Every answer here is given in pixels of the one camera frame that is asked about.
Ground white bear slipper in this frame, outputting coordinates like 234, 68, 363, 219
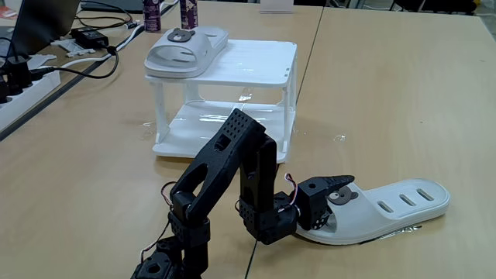
296, 177, 452, 246
143, 26, 230, 80

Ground white plastic shelf box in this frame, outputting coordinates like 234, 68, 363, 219
150, 38, 298, 164

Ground white standing card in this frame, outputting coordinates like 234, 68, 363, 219
259, 0, 295, 15

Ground purple drink can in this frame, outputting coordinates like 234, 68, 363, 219
179, 0, 199, 31
142, 0, 163, 33

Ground black power adapter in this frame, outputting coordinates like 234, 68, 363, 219
71, 27, 110, 50

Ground white printed flat parts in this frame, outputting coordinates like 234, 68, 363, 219
50, 37, 97, 59

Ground white power strip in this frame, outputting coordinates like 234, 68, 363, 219
0, 71, 62, 132

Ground white flat plastic piece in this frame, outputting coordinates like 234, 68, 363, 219
26, 53, 58, 72

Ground black power plug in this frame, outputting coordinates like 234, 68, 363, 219
5, 55, 34, 96

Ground dark laptop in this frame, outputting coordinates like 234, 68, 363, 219
8, 0, 81, 59

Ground thick white cable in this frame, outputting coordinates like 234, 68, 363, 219
60, 22, 146, 69

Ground black adapter cable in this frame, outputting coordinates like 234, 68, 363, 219
33, 45, 120, 80

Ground looped black cable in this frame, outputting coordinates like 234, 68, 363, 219
75, 0, 135, 32

